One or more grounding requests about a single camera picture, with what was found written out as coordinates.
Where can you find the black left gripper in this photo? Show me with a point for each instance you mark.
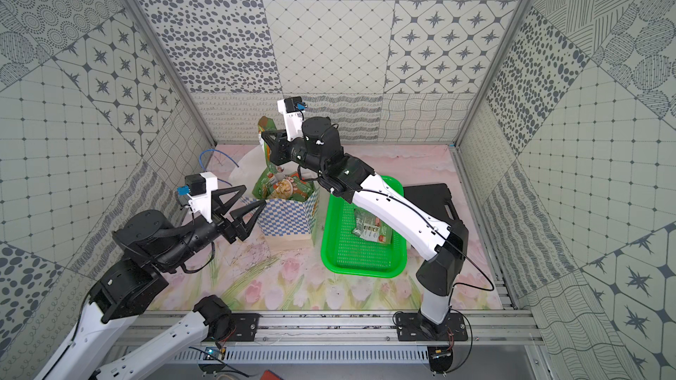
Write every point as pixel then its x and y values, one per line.
pixel 220 221

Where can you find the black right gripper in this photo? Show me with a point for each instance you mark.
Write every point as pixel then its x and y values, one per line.
pixel 278 145

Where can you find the blue checkered paper bag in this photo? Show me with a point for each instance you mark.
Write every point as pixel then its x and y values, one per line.
pixel 285 225

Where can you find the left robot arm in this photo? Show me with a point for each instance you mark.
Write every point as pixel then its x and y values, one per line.
pixel 154 247

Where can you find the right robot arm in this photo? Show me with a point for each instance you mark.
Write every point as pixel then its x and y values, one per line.
pixel 315 145

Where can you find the green plastic basket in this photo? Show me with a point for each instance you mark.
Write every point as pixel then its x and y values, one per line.
pixel 342 252

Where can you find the black plastic tool case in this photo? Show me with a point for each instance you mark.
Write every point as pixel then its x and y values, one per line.
pixel 435 200

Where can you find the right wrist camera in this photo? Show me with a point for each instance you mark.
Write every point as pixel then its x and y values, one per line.
pixel 292 109

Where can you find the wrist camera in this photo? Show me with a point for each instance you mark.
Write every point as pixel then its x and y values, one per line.
pixel 197 193
pixel 292 109

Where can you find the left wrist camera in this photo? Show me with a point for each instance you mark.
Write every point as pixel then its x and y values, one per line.
pixel 197 193

